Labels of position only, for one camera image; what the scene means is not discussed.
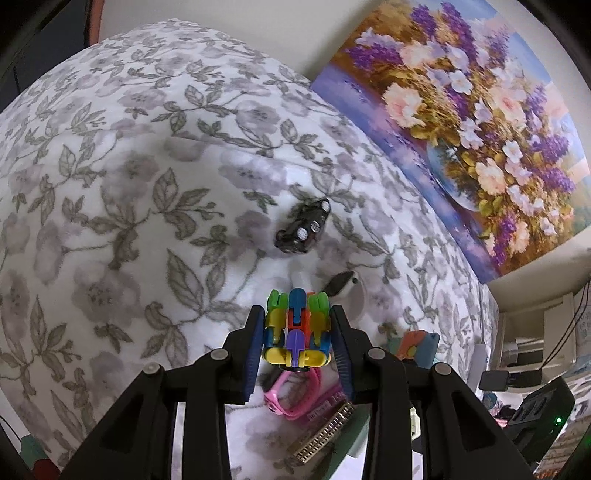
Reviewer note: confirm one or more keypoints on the flower painting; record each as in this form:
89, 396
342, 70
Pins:
461, 115

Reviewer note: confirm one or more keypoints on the black toy car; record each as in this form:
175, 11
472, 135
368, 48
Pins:
300, 226

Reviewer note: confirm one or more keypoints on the grey floral blanket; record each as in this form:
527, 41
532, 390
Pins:
138, 207

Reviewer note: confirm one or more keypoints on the pink box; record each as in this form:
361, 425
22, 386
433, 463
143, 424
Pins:
330, 406

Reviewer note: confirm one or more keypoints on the blue orange toy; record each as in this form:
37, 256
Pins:
415, 346

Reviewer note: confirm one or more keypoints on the gold patterned lighter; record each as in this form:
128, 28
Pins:
323, 434

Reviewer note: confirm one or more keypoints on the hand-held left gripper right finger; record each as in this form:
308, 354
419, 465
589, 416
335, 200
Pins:
342, 355

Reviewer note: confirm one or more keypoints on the white shelf unit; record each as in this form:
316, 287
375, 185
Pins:
531, 332

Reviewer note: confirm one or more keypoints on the small black device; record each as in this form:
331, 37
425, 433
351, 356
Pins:
493, 381

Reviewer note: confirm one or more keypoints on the colourful block toy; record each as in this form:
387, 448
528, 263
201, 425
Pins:
295, 330

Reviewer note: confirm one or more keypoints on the pink wristband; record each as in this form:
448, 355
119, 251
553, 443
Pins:
286, 401

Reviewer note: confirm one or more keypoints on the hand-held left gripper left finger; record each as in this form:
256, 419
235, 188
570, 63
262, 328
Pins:
253, 350

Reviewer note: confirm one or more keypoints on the dark cabinet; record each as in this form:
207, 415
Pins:
41, 41

